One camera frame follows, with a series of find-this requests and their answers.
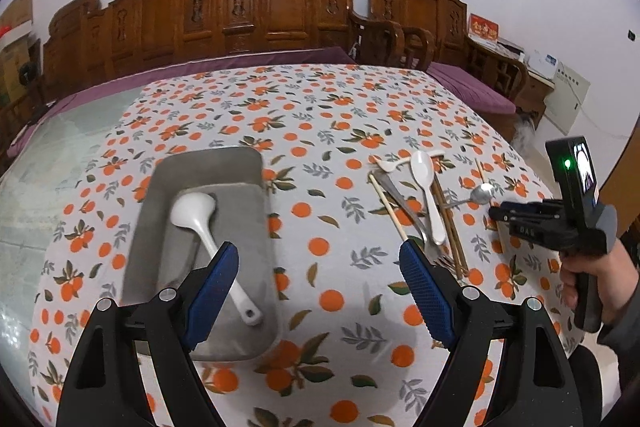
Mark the rectangular metal tray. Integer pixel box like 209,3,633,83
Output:
120,146,281,363

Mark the orange fruit print tablecloth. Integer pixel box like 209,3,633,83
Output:
27,64,576,427

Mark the white ceramic soup spoon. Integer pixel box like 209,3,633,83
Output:
410,151,447,246

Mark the white electrical cabinet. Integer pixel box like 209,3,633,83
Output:
542,62,592,138

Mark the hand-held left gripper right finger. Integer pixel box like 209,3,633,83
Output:
398,239,601,427

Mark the red gift box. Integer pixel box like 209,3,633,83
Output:
467,14,501,42

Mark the carved wooden sofa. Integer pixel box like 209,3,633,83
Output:
42,0,406,90

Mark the white and blue box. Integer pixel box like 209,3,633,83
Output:
525,51,560,80

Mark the small white plastic fork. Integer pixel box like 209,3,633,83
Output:
375,149,446,172

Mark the large metal spoon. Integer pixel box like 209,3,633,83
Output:
377,172,436,258

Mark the person's right forearm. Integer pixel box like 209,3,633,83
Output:
595,292,640,368

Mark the small metal spoon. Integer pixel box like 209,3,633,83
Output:
439,183,496,210

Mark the long purple sofa cushion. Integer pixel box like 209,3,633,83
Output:
7,47,356,158

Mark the purple armchair cushion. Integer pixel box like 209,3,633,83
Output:
427,62,517,115

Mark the carved wooden armchair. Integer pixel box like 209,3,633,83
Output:
370,0,531,115

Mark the large cardboard box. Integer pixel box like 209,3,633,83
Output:
0,39,43,108

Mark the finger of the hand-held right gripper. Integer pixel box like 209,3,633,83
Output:
487,201,563,228

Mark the white long-handled ladle spoon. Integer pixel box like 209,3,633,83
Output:
170,193,264,327

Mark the person's right hand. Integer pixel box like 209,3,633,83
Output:
559,236,640,325

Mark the wooden side table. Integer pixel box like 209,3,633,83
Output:
520,72,556,122

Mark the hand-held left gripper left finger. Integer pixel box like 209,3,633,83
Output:
55,242,241,427

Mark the brown cardboard box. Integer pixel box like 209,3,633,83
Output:
0,0,33,38

